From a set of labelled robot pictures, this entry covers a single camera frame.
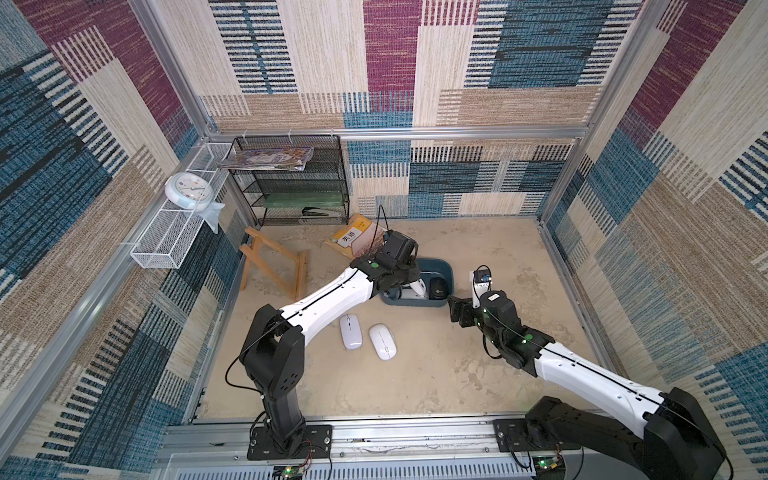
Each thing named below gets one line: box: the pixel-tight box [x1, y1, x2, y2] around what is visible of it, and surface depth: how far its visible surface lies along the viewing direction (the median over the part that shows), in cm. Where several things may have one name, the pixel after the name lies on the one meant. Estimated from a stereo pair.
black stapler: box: [301, 207, 342, 217], surface depth 111 cm
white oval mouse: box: [368, 323, 398, 361], surface depth 89 cm
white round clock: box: [164, 171, 214, 212], surface depth 76 cm
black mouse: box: [428, 277, 449, 300], surface depth 101 cm
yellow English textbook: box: [325, 213, 387, 260], surface depth 117 cm
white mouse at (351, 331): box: [340, 313, 363, 350], surface depth 93 cm
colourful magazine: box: [216, 147, 314, 171], surface depth 89 cm
